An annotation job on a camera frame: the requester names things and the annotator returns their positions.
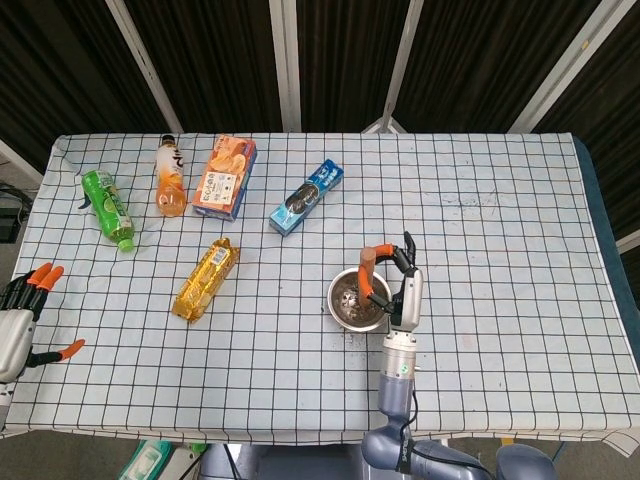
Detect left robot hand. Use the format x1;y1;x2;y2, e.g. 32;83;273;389
0;262;86;384

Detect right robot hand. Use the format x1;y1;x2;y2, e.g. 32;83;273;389
357;231;425;334

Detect wooden stick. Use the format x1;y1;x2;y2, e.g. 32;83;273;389
357;246;381;306

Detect stainless steel bowl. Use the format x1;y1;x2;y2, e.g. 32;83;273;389
326;267;392;333

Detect crushed cookie crumbs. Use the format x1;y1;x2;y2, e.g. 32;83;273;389
339;282;381;324

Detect black electronic device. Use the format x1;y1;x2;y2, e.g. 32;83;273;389
0;183;34;245

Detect white black checked tablecloth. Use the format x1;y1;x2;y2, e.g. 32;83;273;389
0;131;640;448

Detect blue sandwich cookie box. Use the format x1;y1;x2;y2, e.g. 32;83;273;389
268;158;345;238

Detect green drink bottle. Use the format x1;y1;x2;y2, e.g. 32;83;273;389
80;169;137;251

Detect green white plastic package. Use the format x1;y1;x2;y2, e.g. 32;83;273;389
117;439;209;480

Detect grey robot torso base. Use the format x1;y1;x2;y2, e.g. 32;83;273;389
199;442;369;480

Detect gold foil biscuit packet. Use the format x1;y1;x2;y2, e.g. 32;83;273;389
171;237;241;325

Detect orange drink bottle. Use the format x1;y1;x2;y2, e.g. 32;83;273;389
155;133;188;218

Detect orange blue biscuit box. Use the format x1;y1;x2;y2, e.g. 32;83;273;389
191;133;258;222

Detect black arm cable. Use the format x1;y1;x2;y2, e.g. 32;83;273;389
397;387;420;474

